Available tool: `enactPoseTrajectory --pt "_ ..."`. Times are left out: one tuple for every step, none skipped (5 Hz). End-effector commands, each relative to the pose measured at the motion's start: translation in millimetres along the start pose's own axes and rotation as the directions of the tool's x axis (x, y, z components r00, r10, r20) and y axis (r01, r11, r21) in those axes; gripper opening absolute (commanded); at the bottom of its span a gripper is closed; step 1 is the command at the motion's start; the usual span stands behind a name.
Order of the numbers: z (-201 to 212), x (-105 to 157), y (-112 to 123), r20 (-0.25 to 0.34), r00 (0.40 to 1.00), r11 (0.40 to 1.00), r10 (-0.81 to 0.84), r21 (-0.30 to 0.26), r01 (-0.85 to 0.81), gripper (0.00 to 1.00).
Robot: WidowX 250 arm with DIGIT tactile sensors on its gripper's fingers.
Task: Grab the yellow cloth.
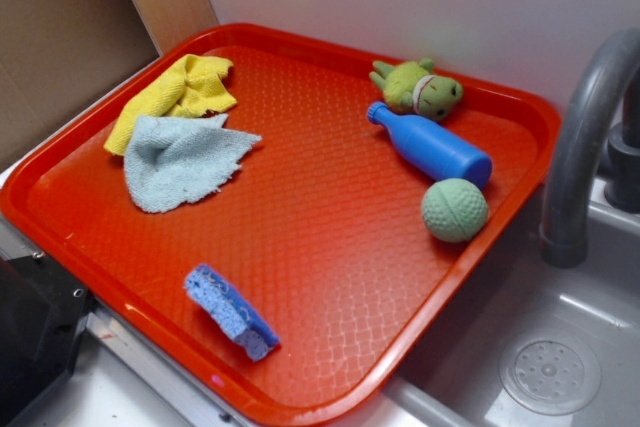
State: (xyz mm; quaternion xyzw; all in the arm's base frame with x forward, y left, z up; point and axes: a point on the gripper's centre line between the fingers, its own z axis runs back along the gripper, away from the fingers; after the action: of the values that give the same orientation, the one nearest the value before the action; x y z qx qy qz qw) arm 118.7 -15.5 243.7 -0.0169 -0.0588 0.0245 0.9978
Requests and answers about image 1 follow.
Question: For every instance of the blue sponge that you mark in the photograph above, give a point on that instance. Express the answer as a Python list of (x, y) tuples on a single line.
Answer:
[(235, 316)]

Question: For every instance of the grey curved faucet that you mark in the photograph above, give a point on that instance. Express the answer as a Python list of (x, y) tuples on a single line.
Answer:
[(594, 109)]

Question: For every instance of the blue plastic bottle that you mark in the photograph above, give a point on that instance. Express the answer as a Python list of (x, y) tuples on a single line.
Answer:
[(432, 149)]

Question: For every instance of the grey toy sink basin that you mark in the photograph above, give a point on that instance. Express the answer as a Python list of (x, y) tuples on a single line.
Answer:
[(451, 376)]

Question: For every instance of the brown cardboard panel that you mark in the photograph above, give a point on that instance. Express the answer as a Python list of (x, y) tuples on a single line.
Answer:
[(59, 56)]

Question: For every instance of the red plastic tray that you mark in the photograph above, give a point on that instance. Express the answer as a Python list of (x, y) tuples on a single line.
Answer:
[(320, 230)]

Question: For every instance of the dark grey faucet handle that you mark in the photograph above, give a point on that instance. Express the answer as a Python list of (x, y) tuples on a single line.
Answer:
[(622, 190)]

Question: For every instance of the light blue cloth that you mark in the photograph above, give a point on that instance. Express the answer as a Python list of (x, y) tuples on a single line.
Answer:
[(171, 161)]

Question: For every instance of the yellow cloth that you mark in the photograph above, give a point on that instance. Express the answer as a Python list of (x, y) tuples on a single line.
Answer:
[(191, 87)]

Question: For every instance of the green textured ball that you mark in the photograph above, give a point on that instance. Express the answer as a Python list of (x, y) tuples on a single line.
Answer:
[(454, 210)]

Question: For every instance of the green plush toy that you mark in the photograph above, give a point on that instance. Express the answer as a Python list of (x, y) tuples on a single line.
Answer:
[(414, 88)]

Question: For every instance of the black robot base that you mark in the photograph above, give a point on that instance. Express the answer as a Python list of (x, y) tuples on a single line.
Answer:
[(44, 311)]

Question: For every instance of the sink drain strainer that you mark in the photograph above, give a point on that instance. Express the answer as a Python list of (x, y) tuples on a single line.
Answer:
[(549, 372)]

